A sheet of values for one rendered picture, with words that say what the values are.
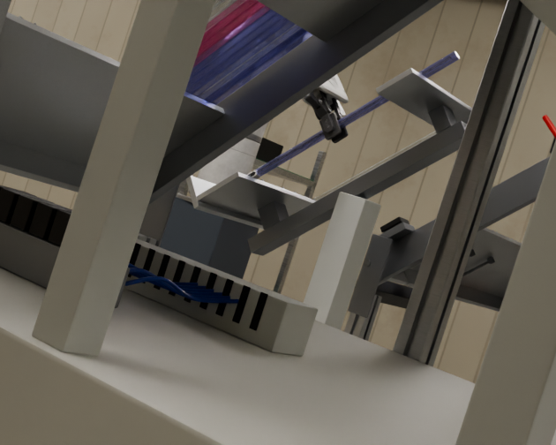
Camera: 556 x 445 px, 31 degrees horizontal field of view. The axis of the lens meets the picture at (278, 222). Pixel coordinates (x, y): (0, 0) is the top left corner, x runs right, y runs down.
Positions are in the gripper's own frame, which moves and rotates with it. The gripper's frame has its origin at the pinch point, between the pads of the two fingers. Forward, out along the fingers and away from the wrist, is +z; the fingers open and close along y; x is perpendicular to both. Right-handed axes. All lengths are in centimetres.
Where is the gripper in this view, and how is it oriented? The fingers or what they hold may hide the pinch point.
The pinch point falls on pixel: (334, 127)
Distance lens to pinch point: 178.4
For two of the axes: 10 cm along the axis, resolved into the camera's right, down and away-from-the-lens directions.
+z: 2.9, 8.7, -4.0
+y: 5.7, 1.8, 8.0
